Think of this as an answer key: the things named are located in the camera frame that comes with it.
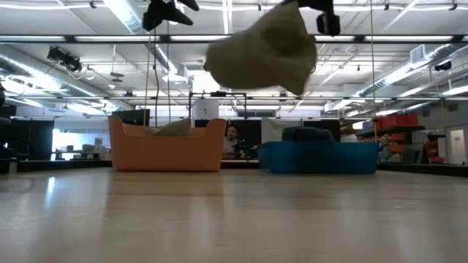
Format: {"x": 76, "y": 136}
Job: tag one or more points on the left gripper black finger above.
{"x": 181, "y": 18}
{"x": 186, "y": 3}

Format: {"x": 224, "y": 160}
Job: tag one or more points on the tan cloth hat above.
{"x": 256, "y": 58}
{"x": 175, "y": 128}

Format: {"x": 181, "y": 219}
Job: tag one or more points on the dark navy hat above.
{"x": 307, "y": 134}

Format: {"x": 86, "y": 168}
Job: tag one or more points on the black ceiling mounted device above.
{"x": 66, "y": 60}

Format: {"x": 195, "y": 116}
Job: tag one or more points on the person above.
{"x": 231, "y": 140}

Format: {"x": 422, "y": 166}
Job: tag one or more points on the orange plastic bin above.
{"x": 164, "y": 153}

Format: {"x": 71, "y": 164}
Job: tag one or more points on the red storage bins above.
{"x": 398, "y": 120}

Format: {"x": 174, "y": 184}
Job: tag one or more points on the blue plastic bin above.
{"x": 318, "y": 157}

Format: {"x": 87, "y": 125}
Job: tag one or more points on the dark storage shelf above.
{"x": 402, "y": 146}

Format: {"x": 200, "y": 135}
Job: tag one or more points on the white door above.
{"x": 457, "y": 144}

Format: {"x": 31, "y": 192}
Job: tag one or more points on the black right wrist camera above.
{"x": 328, "y": 25}

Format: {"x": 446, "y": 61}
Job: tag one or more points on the silver ceiling air duct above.
{"x": 128, "y": 14}

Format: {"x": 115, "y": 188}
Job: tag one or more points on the black aluminium table frame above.
{"x": 55, "y": 166}

